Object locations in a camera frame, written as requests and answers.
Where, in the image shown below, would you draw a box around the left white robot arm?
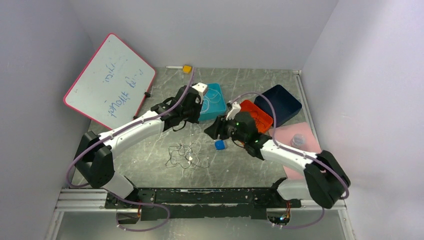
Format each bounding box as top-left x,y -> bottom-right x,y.
74,83 -> 208,208

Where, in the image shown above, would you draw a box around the black cable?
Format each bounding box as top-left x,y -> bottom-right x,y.
250,110 -> 268,128

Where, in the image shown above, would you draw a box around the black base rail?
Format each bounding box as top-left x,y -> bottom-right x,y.
104,187 -> 301,224

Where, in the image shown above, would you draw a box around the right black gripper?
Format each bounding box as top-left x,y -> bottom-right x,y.
204,113 -> 247,144

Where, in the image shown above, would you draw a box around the cable bundle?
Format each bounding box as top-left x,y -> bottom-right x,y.
164,140 -> 211,170

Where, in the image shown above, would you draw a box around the small clear cup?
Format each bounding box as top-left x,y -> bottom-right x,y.
290,133 -> 307,149

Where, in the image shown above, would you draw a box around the navy plastic box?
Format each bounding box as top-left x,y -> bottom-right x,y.
262,84 -> 302,127

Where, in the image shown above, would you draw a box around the orange plastic box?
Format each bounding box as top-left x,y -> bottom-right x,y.
240,99 -> 274,134

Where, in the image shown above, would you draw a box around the white cable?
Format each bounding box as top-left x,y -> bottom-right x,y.
200,89 -> 224,114

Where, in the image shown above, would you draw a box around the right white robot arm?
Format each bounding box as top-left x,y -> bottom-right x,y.
204,112 -> 351,209

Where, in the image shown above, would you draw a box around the pink-framed whiteboard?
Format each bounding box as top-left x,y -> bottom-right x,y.
63,33 -> 156,129

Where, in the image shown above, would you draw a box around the pink mat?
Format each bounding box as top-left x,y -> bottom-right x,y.
268,121 -> 324,181

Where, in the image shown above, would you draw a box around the yellow small block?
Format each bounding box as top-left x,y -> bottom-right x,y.
182,65 -> 193,74

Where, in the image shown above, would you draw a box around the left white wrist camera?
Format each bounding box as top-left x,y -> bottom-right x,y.
191,82 -> 208,98

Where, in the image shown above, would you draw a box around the teal plastic box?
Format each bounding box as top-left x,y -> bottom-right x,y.
198,83 -> 227,122

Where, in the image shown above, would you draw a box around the white marker pen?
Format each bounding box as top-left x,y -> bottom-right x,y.
166,66 -> 183,69

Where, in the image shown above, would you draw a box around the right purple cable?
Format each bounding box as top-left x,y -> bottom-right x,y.
230,91 -> 351,230

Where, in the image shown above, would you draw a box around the blue white small block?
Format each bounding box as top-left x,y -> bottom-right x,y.
214,140 -> 227,151

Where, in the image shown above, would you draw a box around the purple cable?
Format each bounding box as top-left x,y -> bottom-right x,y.
65,66 -> 196,233
230,91 -> 351,230

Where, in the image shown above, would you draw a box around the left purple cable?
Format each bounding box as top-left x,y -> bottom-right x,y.
65,66 -> 196,233

